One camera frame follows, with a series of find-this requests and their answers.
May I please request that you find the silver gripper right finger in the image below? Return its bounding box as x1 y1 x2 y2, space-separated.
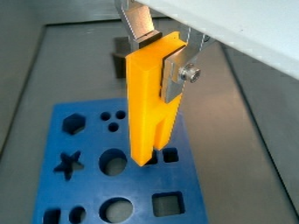
160 24 215 103

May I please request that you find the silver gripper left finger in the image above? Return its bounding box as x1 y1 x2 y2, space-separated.
115 0 163 51

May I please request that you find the yellow double-square peg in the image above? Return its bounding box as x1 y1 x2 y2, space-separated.
125 31 184 166

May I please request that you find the blue shape-sorting board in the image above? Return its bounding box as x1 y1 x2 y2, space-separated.
32 99 208 224

